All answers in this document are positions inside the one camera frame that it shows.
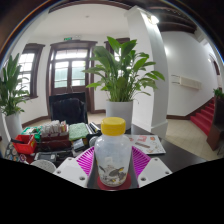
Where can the black office chair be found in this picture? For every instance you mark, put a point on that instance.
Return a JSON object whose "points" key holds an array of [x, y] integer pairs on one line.
{"points": [[68, 108]]}

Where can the clear bottle with yellow cap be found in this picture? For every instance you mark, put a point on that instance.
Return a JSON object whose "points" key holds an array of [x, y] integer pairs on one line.
{"points": [[112, 153]]}

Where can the green exit sign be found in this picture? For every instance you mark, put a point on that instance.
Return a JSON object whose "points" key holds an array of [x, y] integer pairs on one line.
{"points": [[67, 38]]}

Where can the green and white box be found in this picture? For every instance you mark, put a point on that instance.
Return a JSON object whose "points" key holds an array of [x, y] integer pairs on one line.
{"points": [[30, 131]]}

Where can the brown tray of wrapped snacks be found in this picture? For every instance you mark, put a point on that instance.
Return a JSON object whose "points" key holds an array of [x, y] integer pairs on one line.
{"points": [[53, 131]]}

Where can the large plant in white pot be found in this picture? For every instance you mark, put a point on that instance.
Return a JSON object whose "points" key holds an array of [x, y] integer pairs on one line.
{"points": [[10, 90], [121, 73]]}

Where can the dark round device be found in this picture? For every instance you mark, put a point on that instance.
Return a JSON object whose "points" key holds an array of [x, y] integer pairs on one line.
{"points": [[93, 133]]}

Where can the green cloth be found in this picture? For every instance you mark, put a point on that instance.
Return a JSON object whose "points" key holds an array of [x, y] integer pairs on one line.
{"points": [[78, 131]]}

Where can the dark framed window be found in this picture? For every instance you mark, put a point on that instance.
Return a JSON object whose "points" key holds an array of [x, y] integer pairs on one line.
{"points": [[28, 71], [110, 45]]}

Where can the flat round red coaster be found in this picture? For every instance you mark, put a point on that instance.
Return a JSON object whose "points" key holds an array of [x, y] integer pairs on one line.
{"points": [[128, 182]]}

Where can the white wall air conditioner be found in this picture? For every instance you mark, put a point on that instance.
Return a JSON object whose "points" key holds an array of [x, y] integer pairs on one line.
{"points": [[186, 82]]}

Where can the white printed paper sheet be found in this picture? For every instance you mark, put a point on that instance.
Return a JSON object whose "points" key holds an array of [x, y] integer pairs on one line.
{"points": [[148, 144]]}

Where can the red box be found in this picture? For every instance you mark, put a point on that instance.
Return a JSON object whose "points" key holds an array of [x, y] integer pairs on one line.
{"points": [[25, 144]]}

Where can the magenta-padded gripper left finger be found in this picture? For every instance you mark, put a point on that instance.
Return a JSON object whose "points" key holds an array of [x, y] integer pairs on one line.
{"points": [[70, 170]]}

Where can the dark wooden cabinet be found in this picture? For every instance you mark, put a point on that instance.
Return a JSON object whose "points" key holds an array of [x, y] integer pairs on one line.
{"points": [[216, 126]]}

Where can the dark wooden glazed door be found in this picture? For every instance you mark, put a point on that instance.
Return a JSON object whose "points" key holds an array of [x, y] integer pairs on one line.
{"points": [[70, 71]]}

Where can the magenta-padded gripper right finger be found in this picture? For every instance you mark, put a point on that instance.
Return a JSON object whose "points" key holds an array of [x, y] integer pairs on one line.
{"points": [[153, 170]]}

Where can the red carpeted staircase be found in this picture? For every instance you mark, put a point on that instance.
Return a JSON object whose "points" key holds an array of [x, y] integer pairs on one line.
{"points": [[203, 116]]}

